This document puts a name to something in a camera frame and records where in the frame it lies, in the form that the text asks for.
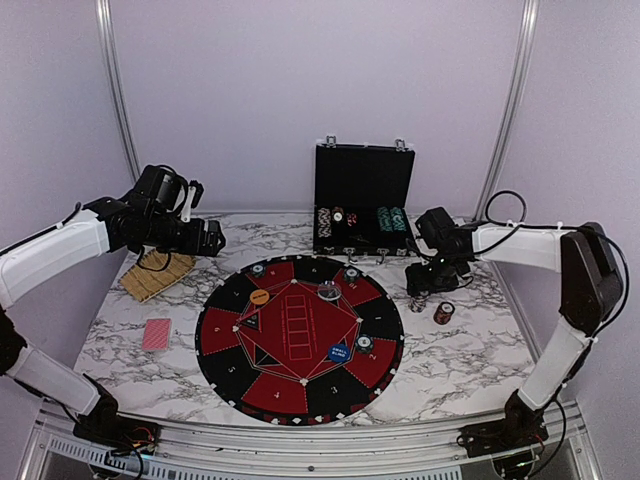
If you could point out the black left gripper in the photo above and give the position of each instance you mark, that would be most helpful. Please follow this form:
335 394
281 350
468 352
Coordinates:
193 245

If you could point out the cream blue chips in case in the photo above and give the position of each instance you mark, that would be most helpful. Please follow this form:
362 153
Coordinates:
329 221

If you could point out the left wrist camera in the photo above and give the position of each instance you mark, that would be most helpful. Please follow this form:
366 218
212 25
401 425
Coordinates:
191 199

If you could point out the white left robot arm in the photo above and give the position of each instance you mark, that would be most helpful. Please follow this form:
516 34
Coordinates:
97 228

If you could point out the black orange 100 chip stack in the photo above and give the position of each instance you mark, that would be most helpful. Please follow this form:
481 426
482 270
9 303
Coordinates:
444 313

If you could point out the black triangular all-in marker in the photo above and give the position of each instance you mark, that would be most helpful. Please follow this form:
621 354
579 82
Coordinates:
252 321

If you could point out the teal chips in case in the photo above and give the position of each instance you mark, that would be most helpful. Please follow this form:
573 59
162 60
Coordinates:
391 219

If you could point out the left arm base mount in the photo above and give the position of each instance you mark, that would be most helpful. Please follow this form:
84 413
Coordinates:
104 425

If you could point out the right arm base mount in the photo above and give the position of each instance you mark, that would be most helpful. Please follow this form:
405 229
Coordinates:
520 427

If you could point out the blue small blind button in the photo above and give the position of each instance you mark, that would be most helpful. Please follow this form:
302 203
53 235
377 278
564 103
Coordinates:
339 353

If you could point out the left aluminium frame post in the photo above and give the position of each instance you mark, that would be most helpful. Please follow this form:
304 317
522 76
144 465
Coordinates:
109 48

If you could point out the aluminium front rail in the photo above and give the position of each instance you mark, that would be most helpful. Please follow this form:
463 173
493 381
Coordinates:
423 450

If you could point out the orange big blind button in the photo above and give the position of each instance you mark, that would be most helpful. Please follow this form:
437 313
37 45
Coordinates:
259 297

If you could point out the black chip carrying case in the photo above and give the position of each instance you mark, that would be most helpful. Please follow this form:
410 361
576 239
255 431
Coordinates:
359 179

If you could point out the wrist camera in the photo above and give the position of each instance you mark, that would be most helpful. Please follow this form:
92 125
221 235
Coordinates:
436 228
191 199

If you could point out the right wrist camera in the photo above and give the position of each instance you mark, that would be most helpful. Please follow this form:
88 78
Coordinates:
436 228

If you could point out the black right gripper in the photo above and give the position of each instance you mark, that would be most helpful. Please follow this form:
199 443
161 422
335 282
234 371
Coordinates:
417 284

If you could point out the round red black poker mat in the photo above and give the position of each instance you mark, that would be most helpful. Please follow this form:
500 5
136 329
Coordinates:
282 375

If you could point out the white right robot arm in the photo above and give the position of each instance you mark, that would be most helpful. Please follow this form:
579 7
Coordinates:
575 275

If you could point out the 50 chips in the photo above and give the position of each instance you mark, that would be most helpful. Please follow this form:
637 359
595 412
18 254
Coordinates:
258 270
351 275
364 344

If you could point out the blue cream 10 chip stack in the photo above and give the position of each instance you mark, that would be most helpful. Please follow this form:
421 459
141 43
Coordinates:
417 304

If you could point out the aluminium frame post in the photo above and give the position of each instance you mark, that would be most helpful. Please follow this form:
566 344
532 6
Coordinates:
109 48
524 47

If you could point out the red playing card deck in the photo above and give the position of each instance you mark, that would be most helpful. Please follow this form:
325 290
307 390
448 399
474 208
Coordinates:
156 334

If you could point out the woven bamboo tray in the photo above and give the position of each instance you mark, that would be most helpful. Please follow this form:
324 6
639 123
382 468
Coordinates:
155 273

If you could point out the clear acrylic dealer button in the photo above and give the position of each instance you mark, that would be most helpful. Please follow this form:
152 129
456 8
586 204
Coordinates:
329 291

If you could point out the right aluminium frame post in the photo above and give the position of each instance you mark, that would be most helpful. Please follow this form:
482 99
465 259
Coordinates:
524 47

